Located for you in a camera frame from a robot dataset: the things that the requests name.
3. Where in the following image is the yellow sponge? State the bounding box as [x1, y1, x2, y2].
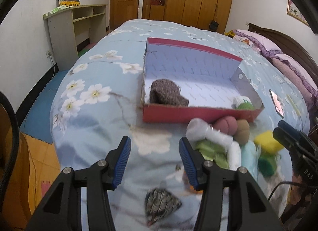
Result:
[254, 130, 284, 154]

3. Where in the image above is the white bone plush toy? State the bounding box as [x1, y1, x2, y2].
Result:
[185, 118, 233, 150]

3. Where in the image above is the green white sock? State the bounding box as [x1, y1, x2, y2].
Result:
[258, 153, 278, 178]
[233, 96, 255, 110]

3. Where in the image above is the white towel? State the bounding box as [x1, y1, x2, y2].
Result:
[227, 141, 241, 171]

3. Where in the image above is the light blue mask pack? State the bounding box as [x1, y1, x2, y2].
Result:
[241, 141, 261, 182]

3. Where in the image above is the tan round plush ball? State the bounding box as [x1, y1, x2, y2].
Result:
[233, 119, 250, 145]

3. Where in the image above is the pink round plush ball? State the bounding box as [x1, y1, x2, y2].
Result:
[212, 116, 238, 136]

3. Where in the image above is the black wave pattern pouch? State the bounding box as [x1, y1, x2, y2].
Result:
[144, 188, 182, 226]

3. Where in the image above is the pink cardboard box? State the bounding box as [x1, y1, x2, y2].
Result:
[142, 38, 264, 123]

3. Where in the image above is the orange cloth bundle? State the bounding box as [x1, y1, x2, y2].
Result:
[187, 185, 203, 194]

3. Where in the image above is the smartphone on bed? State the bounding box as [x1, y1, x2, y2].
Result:
[269, 89, 284, 118]

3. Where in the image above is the yellow white comb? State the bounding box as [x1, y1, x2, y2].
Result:
[286, 94, 301, 117]

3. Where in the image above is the near pink pillow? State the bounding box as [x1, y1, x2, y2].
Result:
[272, 54, 317, 109]

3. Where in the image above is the dark wooden headboard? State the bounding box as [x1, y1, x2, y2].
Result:
[248, 23, 318, 84]

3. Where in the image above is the far purple pillow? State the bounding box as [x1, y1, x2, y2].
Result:
[233, 30, 283, 57]

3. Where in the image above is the black bag on floor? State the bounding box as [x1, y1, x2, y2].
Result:
[209, 20, 219, 32]

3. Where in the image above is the beige shelf desk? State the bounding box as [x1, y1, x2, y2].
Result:
[43, 4, 109, 71]

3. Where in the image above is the green white box on desk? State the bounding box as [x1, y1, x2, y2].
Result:
[45, 5, 67, 17]

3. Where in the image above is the wall power outlet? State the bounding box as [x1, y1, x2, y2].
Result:
[46, 50, 52, 57]

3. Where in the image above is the framed wall photo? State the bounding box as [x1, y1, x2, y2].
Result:
[287, 0, 309, 26]

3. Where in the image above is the black cable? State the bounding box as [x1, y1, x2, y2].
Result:
[0, 91, 20, 202]

